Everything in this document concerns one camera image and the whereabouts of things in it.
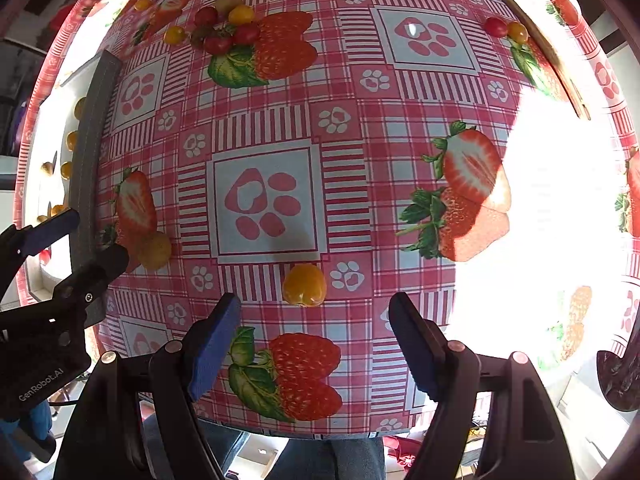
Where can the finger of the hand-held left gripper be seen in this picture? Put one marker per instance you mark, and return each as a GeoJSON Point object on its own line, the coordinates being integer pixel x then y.
{"type": "Point", "coordinates": [95, 272]}
{"type": "Point", "coordinates": [50, 225]}

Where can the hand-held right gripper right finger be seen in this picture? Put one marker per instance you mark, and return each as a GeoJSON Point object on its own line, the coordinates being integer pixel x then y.
{"type": "Point", "coordinates": [415, 345]}

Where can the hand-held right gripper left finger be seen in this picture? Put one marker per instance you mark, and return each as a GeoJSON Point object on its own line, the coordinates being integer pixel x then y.
{"type": "Point", "coordinates": [212, 350]}

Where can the red cherry tomato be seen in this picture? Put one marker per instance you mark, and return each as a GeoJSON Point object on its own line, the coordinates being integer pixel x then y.
{"type": "Point", "coordinates": [246, 33]}
{"type": "Point", "coordinates": [495, 26]}
{"type": "Point", "coordinates": [205, 16]}
{"type": "Point", "coordinates": [217, 45]}
{"type": "Point", "coordinates": [45, 255]}

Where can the yellow cherry tomato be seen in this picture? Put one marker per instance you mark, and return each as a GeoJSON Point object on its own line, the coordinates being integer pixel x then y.
{"type": "Point", "coordinates": [517, 31]}
{"type": "Point", "coordinates": [304, 285]}
{"type": "Point", "coordinates": [241, 14]}
{"type": "Point", "coordinates": [142, 3]}
{"type": "Point", "coordinates": [72, 140]}
{"type": "Point", "coordinates": [66, 170]}
{"type": "Point", "coordinates": [174, 35]}
{"type": "Point", "coordinates": [80, 107]}

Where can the white tray with dark rim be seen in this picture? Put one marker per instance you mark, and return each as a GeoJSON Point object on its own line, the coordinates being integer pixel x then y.
{"type": "Point", "coordinates": [87, 160]}

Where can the red checkered strawberry tablecloth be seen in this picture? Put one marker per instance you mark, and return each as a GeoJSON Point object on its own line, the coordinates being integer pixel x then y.
{"type": "Point", "coordinates": [350, 160]}

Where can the dark maroon object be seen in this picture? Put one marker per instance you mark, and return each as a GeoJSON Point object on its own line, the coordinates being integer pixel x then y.
{"type": "Point", "coordinates": [620, 380]}

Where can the dark green cherry tomato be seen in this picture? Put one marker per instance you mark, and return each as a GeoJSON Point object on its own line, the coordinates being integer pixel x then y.
{"type": "Point", "coordinates": [198, 36]}

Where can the long wooden stick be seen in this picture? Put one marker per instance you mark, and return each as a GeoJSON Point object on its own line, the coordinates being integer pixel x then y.
{"type": "Point", "coordinates": [575, 95]}

